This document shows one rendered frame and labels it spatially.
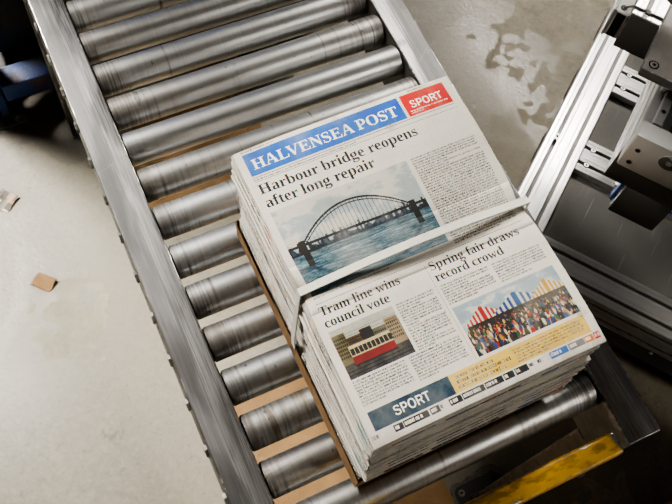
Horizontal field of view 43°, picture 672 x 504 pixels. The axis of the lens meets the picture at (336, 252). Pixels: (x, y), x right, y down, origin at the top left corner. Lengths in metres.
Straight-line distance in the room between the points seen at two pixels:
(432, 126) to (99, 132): 0.51
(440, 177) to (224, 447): 0.43
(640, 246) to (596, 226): 0.11
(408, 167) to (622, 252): 1.07
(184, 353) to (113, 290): 0.93
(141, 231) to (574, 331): 0.60
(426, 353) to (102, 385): 1.18
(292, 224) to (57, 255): 1.22
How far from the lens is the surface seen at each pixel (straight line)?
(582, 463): 1.15
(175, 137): 1.28
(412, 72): 1.36
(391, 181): 0.98
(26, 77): 2.22
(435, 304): 0.93
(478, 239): 0.97
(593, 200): 2.04
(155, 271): 1.18
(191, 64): 1.37
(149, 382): 1.97
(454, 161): 1.01
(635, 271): 2.00
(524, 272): 0.97
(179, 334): 1.15
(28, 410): 2.00
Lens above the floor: 1.88
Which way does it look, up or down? 65 degrees down
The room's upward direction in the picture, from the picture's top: 12 degrees clockwise
